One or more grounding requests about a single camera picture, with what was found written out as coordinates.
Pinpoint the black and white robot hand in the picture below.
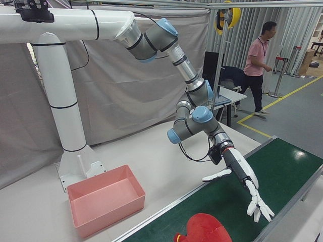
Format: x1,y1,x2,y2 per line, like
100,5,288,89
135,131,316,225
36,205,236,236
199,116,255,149
201,147,275,223

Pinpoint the red plush toy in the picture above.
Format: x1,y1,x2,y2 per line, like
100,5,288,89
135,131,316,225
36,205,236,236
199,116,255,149
173,213,233,242

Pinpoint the pink plastic basket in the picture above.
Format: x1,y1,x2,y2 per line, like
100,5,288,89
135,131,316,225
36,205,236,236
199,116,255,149
67,164,146,239

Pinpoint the grey laptop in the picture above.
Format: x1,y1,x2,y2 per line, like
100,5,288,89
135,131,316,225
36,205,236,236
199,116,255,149
201,97,232,107

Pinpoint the white desk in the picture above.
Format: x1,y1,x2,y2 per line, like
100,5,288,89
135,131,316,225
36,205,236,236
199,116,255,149
211,85,248,127

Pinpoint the black office chair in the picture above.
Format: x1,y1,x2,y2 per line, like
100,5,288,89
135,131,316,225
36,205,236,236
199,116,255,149
219,66,247,96

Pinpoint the black monitor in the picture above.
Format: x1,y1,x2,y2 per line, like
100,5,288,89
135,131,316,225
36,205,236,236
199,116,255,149
203,51,225,88

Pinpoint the person in pink shirt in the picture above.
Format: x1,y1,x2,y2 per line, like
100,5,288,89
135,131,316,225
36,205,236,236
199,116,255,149
237,21,278,116

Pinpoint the cardboard box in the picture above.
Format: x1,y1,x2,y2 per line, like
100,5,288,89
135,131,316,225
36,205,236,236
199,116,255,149
299,49,316,77

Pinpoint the grey fabric curtain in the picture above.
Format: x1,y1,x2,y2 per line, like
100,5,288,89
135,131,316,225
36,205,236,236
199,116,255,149
0,0,211,190

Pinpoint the grey pleated partition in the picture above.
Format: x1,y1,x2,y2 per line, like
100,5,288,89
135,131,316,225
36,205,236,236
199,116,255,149
209,7,321,94

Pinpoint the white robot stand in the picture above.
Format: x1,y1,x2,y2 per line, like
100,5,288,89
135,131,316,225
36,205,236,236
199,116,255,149
0,7,136,193

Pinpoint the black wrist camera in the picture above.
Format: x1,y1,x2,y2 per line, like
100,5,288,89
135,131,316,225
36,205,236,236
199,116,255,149
208,147,224,166

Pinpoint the green conveyor belt with aluminium frame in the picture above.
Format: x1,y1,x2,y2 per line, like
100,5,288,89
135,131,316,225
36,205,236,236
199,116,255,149
111,135,323,242

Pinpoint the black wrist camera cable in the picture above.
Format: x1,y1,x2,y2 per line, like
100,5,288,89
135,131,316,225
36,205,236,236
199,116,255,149
178,135,215,162

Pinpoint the aluminium cage frame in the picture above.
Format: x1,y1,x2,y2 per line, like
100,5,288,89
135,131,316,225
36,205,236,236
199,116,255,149
70,0,323,109

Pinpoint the silver stanchion post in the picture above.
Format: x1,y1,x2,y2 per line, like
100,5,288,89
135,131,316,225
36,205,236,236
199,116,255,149
290,45,302,78
268,56,288,98

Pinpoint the yellow cable reel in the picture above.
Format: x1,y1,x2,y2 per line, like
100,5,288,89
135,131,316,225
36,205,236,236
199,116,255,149
214,7,242,36

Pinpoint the black overhead camera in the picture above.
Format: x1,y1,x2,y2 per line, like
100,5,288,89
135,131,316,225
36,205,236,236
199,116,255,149
14,0,55,23

